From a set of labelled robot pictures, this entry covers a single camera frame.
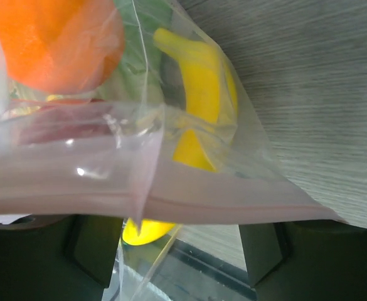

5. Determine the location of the red toy apple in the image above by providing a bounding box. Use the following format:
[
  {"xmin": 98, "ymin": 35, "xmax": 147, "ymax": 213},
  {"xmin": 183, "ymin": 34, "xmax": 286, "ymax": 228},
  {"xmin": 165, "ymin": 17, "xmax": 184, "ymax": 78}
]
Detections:
[{"xmin": 18, "ymin": 99, "xmax": 113, "ymax": 145}]

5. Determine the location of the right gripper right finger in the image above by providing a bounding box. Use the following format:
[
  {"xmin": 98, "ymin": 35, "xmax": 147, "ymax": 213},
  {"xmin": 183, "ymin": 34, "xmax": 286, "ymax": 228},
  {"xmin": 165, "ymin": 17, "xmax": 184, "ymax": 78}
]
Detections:
[{"xmin": 239, "ymin": 220, "xmax": 367, "ymax": 300}]

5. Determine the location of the orange toy orange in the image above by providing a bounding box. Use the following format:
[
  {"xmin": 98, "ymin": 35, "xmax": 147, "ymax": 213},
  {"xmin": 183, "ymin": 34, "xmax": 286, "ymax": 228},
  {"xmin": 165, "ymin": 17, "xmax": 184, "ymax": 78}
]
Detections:
[{"xmin": 0, "ymin": 1, "xmax": 125, "ymax": 94}]

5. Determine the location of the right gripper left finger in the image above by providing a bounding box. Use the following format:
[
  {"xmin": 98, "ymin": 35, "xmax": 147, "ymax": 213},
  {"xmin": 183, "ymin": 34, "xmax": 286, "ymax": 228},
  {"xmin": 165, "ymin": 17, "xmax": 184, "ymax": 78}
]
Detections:
[{"xmin": 0, "ymin": 215, "xmax": 122, "ymax": 300}]

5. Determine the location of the green toy lettuce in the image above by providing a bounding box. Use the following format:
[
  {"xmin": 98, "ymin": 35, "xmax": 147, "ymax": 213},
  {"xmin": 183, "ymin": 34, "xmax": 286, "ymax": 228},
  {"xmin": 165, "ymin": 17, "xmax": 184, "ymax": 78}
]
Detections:
[{"xmin": 97, "ymin": 0, "xmax": 173, "ymax": 104}]

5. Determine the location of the yellow toy banana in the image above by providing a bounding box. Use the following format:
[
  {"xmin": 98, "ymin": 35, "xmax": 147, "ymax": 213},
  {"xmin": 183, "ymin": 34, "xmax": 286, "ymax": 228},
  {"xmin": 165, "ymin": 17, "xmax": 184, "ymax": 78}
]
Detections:
[{"xmin": 122, "ymin": 28, "xmax": 238, "ymax": 246}]

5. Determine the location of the clear zip top bag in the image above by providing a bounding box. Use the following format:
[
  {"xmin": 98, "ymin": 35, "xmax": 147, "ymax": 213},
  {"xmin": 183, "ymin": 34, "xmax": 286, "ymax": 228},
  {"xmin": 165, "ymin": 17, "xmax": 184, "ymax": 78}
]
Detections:
[{"xmin": 0, "ymin": 0, "xmax": 350, "ymax": 301}]

